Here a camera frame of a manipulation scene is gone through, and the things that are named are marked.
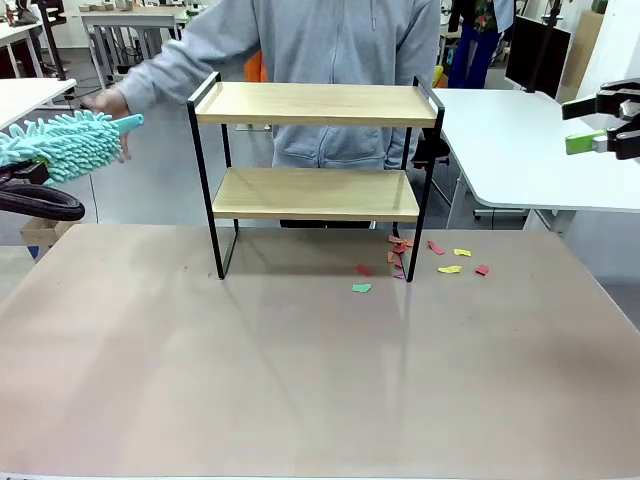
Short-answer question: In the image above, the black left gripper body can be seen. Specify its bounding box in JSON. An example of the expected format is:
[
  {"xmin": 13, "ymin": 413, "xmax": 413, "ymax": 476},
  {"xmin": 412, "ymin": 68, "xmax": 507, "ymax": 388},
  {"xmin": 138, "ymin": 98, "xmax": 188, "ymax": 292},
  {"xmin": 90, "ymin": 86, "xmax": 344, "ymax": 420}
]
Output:
[{"xmin": 0, "ymin": 162, "xmax": 51, "ymax": 187}]

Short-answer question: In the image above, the teal microfibre duster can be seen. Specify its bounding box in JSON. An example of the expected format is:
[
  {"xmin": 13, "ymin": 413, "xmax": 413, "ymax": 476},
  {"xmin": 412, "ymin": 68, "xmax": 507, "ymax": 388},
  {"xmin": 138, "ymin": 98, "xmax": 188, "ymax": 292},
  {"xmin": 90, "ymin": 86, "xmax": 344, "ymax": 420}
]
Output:
[{"xmin": 0, "ymin": 109, "xmax": 146, "ymax": 187}]

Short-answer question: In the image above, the person's right forearm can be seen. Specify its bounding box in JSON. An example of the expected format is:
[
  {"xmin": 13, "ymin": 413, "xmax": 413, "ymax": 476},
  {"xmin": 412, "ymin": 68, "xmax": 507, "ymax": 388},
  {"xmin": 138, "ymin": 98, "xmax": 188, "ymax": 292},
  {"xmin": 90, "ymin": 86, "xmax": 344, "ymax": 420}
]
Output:
[{"xmin": 117, "ymin": 37, "xmax": 204, "ymax": 109}]

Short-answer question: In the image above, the person's left forearm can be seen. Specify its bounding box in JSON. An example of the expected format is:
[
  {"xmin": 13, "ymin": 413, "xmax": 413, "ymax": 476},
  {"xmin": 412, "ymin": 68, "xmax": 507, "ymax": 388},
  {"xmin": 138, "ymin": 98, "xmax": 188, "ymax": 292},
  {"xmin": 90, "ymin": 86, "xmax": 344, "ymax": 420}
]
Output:
[{"xmin": 383, "ymin": 74, "xmax": 429, "ymax": 171}]

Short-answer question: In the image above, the person's right hand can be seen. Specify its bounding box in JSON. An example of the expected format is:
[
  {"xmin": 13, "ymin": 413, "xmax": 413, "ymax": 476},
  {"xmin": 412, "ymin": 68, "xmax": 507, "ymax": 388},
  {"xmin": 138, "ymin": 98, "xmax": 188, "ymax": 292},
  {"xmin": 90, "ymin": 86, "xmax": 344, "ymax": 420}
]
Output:
[{"xmin": 82, "ymin": 84, "xmax": 135, "ymax": 164}]

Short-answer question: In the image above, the brown cardboard panel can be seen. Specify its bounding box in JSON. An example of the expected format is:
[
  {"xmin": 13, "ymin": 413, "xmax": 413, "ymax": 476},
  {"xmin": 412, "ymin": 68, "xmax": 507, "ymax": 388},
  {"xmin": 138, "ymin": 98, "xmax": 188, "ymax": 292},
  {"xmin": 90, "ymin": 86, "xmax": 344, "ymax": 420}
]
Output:
[{"xmin": 557, "ymin": 9, "xmax": 606, "ymax": 109}]

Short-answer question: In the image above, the cardboard box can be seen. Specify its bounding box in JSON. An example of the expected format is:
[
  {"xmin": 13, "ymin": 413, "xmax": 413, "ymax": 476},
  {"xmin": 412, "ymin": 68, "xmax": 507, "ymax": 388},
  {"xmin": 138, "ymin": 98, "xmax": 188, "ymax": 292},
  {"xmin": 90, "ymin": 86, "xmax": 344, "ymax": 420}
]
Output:
[{"xmin": 19, "ymin": 217, "xmax": 76, "ymax": 261}]

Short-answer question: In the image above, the white table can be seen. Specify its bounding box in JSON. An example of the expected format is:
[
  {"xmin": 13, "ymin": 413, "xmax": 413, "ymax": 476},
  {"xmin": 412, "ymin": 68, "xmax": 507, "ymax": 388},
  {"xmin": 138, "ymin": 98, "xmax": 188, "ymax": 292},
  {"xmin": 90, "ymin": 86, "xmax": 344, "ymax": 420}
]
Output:
[
  {"xmin": 432, "ymin": 88, "xmax": 640, "ymax": 236},
  {"xmin": 0, "ymin": 77, "xmax": 77, "ymax": 129}
]

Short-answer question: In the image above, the black monitor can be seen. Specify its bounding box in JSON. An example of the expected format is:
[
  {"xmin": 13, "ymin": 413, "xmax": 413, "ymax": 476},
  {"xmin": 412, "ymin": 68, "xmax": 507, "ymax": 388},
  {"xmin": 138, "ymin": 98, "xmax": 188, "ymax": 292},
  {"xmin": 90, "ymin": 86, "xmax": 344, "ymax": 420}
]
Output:
[{"xmin": 504, "ymin": 14, "xmax": 572, "ymax": 100}]

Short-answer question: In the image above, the person in blue trousers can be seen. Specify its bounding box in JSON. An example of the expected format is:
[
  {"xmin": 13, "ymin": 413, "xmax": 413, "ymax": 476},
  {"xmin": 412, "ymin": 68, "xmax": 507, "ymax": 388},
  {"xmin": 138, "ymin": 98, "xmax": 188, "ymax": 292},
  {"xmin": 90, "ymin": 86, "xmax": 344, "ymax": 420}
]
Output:
[{"xmin": 447, "ymin": 0, "xmax": 516, "ymax": 90}]

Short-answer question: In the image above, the black chair pole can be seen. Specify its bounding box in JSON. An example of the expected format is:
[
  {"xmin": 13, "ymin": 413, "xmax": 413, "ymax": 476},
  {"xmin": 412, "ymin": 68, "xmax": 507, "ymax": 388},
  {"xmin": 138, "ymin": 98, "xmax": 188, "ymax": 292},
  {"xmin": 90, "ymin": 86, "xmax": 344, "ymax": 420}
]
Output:
[{"xmin": 38, "ymin": 0, "xmax": 69, "ymax": 81}]

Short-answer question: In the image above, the small white desk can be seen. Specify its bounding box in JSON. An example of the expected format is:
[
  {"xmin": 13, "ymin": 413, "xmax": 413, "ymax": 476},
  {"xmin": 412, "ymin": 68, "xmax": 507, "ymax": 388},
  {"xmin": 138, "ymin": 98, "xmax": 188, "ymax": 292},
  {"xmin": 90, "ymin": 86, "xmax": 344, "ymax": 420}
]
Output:
[{"xmin": 0, "ymin": 19, "xmax": 46, "ymax": 79}]

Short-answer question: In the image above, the black office chair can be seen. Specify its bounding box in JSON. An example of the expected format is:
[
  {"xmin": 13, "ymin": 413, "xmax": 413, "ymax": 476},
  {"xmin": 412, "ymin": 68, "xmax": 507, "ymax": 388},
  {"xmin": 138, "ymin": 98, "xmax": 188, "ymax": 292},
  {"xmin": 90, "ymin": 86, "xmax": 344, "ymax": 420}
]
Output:
[{"xmin": 412, "ymin": 130, "xmax": 452, "ymax": 169}]

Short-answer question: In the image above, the wooden top desk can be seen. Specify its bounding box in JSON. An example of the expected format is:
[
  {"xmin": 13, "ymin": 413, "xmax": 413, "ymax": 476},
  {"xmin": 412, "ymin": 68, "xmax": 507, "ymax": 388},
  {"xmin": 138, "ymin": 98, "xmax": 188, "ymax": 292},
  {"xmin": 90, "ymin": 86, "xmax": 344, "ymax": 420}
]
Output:
[{"xmin": 79, "ymin": 4, "xmax": 196, "ymax": 96}]

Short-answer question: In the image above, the person in grey hoodie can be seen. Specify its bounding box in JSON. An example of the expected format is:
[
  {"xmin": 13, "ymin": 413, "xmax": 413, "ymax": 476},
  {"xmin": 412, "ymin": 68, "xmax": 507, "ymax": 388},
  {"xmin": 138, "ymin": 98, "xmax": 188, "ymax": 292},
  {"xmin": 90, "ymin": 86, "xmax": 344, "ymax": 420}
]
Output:
[{"xmin": 117, "ymin": 0, "xmax": 444, "ymax": 230}]

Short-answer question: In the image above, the orange object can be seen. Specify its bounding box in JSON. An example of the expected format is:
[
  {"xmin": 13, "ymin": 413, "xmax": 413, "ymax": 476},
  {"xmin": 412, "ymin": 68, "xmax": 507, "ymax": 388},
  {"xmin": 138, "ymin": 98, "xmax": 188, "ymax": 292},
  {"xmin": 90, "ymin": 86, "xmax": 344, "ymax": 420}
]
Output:
[{"xmin": 244, "ymin": 49, "xmax": 269, "ymax": 84}]

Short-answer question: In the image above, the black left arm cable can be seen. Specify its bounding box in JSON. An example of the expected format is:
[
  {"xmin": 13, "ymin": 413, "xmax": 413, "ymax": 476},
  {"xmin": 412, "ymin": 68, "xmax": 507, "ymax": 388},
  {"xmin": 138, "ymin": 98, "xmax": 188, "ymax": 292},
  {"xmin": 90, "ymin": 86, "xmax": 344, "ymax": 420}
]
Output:
[{"xmin": 0, "ymin": 183, "xmax": 86, "ymax": 222}]

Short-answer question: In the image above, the black frame wooden shelf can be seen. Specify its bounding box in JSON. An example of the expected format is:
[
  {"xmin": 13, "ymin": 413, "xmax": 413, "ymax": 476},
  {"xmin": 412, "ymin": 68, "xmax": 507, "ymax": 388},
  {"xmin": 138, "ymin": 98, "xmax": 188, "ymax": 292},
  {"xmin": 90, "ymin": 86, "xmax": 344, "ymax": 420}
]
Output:
[{"xmin": 186, "ymin": 70, "xmax": 446, "ymax": 284}]

